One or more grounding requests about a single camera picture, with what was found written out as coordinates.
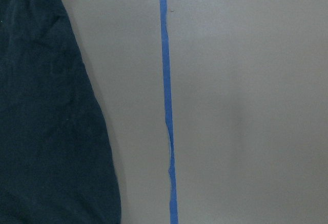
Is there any black graphic t-shirt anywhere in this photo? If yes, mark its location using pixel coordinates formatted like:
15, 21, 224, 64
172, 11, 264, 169
1, 0, 121, 223

